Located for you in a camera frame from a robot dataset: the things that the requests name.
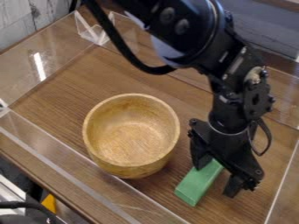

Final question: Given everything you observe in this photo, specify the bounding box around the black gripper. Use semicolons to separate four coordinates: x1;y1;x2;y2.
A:
188;118;264;198

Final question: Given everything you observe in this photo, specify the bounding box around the green rectangular block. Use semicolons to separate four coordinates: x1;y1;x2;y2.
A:
174;159;223;207

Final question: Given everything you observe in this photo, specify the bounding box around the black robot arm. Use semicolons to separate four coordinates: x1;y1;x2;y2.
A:
84;0;275;198

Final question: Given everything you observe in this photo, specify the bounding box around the brown wooden bowl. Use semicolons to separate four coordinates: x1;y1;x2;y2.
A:
82;93;180;179

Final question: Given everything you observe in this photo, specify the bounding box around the clear acrylic front wall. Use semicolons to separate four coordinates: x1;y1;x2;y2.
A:
0;101;188;224

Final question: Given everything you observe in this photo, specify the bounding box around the black cable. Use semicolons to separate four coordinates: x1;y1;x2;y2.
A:
0;199;58;224

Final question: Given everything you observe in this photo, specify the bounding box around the clear acrylic corner bracket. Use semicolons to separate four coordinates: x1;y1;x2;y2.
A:
74;11;110;46

